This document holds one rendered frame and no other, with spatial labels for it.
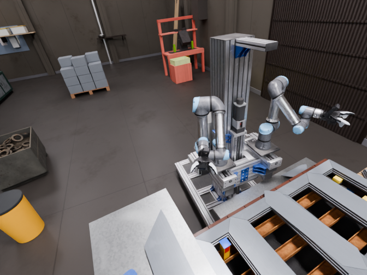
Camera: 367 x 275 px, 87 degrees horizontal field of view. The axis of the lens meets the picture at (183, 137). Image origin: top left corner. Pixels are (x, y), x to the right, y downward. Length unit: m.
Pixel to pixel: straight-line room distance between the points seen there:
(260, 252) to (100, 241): 1.06
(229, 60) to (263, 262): 1.42
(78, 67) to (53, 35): 4.79
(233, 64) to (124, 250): 1.50
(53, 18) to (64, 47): 1.25
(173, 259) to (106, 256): 0.42
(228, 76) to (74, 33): 10.75
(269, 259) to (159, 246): 0.72
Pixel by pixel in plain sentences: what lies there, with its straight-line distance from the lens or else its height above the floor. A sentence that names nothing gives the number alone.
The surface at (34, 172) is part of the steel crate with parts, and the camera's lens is 4.17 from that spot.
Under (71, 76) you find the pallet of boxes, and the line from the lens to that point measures 7.55.
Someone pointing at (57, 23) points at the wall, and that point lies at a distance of 12.00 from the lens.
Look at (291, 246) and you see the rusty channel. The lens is 1.87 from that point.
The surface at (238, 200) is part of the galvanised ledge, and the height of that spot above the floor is 0.68.
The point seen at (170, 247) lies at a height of 1.07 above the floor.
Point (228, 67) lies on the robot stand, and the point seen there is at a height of 1.83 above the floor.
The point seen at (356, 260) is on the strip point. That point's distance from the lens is 1.77.
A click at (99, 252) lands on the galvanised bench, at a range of 1.49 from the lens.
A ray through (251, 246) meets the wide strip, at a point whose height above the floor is 0.86.
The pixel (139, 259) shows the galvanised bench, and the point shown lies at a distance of 1.38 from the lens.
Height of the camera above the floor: 2.26
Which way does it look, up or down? 34 degrees down
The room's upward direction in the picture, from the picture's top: 7 degrees counter-clockwise
